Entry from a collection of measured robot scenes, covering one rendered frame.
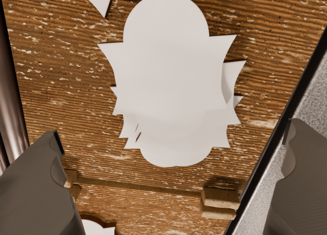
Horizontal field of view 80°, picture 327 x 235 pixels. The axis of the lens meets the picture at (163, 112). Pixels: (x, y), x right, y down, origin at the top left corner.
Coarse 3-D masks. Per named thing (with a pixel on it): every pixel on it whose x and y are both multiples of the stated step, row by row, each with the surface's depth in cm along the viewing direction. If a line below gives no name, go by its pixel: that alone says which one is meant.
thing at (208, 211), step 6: (204, 210) 33; (210, 210) 33; (216, 210) 33; (222, 210) 33; (228, 210) 33; (234, 210) 33; (204, 216) 33; (210, 216) 33; (216, 216) 33; (222, 216) 33; (228, 216) 33; (234, 216) 33
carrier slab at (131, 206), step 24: (96, 192) 34; (120, 192) 34; (144, 192) 34; (168, 192) 34; (192, 192) 35; (96, 216) 37; (120, 216) 37; (144, 216) 37; (168, 216) 37; (192, 216) 37
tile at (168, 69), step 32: (160, 0) 16; (128, 32) 17; (160, 32) 17; (192, 32) 17; (128, 64) 18; (160, 64) 18; (192, 64) 18; (128, 96) 20; (160, 96) 20; (192, 96) 20; (160, 128) 22; (192, 128) 21
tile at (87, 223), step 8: (80, 216) 37; (88, 216) 37; (88, 224) 37; (96, 224) 37; (104, 224) 38; (112, 224) 38; (88, 232) 38; (96, 232) 38; (104, 232) 38; (112, 232) 38
